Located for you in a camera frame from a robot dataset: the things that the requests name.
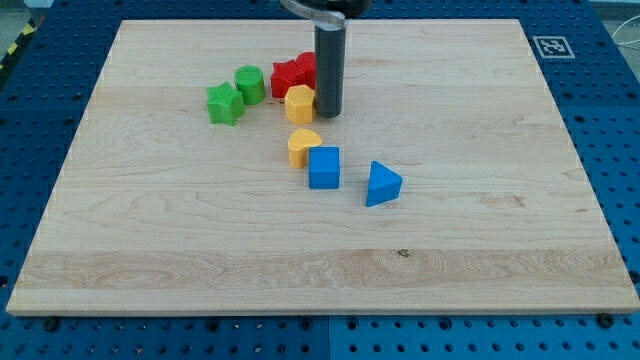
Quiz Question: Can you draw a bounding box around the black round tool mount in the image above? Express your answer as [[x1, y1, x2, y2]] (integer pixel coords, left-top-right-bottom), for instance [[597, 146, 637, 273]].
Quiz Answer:
[[279, 0, 372, 30]]

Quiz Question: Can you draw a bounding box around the blue cube block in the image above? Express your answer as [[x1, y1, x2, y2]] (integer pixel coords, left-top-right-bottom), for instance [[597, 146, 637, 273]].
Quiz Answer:
[[308, 146, 341, 189]]

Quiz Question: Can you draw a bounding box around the red star block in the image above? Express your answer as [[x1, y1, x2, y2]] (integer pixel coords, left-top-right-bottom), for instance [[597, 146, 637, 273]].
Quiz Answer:
[[270, 60, 305, 98]]

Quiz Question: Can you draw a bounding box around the blue triangle block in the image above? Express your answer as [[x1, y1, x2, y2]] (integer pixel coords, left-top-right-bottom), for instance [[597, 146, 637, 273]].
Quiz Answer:
[[365, 161, 403, 207]]

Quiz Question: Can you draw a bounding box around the white cable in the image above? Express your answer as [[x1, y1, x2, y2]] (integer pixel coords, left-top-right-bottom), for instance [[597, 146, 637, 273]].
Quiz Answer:
[[610, 13, 640, 50]]

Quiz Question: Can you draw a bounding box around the yellow hexagon block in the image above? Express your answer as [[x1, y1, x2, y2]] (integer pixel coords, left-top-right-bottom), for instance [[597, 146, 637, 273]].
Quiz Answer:
[[285, 85, 316, 125]]

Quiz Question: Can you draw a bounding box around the yellow black hazard tape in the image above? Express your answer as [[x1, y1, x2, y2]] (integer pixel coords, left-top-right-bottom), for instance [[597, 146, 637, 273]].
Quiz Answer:
[[1, 19, 38, 72]]

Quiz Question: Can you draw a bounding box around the light wooden board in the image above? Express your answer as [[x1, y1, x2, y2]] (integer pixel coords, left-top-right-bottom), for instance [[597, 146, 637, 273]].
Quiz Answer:
[[7, 19, 639, 316]]

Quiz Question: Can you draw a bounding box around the green cylinder block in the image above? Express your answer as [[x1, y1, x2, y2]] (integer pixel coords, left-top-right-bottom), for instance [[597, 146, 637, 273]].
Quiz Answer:
[[234, 65, 266, 105]]

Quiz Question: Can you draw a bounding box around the yellow heart block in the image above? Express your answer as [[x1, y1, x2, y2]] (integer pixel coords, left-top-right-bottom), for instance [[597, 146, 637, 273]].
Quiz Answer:
[[287, 129, 323, 169]]

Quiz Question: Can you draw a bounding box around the red cylinder block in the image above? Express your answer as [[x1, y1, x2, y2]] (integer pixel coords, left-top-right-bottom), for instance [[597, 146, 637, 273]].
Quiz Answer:
[[295, 51, 316, 90]]

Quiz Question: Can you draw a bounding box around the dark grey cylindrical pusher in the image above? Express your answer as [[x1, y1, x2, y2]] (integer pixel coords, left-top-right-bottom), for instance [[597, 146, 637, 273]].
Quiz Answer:
[[314, 24, 346, 118]]

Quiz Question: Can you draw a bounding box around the white fiducial marker tag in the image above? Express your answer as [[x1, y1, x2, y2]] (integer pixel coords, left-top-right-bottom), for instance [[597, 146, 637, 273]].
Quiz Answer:
[[532, 35, 575, 59]]

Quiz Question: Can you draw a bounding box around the green star block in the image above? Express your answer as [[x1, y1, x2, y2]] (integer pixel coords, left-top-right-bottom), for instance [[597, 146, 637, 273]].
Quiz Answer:
[[206, 82, 245, 126]]

